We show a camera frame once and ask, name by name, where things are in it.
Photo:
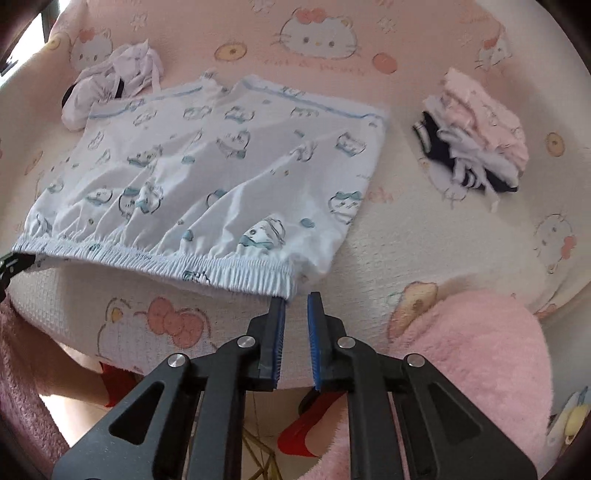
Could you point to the white cartoon print shorts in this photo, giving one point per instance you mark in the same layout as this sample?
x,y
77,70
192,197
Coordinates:
x,y
207,184

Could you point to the pink fleece clothing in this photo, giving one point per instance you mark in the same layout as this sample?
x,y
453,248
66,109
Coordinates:
x,y
471,350

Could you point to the yellow white plush toy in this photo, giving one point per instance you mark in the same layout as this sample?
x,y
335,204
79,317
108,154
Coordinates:
x,y
575,417

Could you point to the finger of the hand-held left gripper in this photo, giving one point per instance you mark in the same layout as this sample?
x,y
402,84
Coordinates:
x,y
14,267

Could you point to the crumpled white garment navy trim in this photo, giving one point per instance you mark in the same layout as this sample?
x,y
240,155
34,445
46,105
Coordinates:
x,y
101,78

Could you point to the dark window frame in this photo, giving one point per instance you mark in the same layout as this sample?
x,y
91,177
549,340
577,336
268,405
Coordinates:
x,y
48,21

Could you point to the pink cat print blanket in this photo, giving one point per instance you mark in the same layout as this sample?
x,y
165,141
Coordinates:
x,y
438,240

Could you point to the folded pink printed garment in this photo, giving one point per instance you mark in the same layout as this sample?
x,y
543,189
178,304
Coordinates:
x,y
489,115

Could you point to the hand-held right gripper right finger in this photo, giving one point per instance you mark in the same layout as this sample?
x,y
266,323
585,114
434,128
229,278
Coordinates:
x,y
316,346

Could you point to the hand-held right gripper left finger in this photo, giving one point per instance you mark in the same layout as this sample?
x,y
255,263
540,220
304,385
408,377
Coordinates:
x,y
278,350

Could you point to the red slipper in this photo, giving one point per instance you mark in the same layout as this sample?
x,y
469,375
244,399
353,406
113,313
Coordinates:
x,y
117,383
300,436

